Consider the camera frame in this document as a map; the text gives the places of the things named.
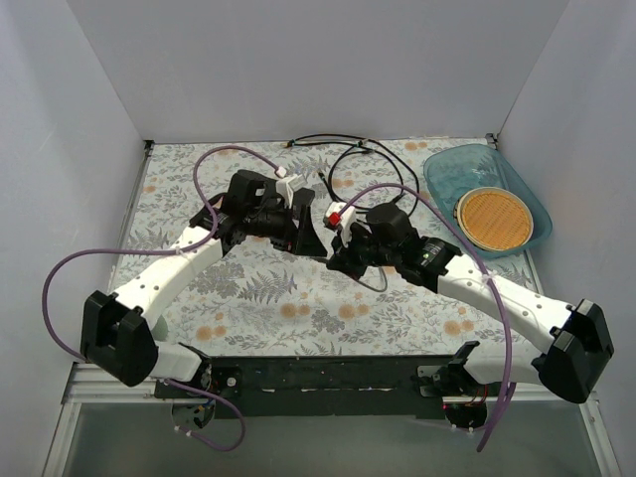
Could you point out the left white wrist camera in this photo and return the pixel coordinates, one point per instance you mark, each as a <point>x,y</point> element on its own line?
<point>288,184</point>

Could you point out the teal plastic tray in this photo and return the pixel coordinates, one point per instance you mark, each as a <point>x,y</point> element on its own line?
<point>453,172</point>

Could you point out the round woven bamboo basket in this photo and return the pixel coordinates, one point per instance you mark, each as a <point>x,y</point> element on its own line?
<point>494,219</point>

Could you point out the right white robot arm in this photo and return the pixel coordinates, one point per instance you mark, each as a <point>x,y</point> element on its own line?
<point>567,347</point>

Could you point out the floral table mat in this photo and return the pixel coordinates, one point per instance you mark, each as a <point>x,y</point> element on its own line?
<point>259,301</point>

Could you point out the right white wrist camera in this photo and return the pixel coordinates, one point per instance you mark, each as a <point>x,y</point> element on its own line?
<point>339,218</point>

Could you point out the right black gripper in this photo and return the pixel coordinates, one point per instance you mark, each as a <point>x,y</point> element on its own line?
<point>352,252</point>

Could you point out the green plastic cup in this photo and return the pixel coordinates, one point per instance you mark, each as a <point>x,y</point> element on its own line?
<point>160,330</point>

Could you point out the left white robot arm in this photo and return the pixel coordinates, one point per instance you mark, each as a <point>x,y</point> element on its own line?
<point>117,329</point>

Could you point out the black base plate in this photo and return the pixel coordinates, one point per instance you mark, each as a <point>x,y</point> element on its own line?
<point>344,385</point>

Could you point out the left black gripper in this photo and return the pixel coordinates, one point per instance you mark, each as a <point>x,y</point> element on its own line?
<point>298,225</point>

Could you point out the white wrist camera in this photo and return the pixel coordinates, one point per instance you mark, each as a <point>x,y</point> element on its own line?
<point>339,218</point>
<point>288,184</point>

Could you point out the aluminium frame rail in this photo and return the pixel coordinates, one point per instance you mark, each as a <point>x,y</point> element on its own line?
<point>318,417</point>

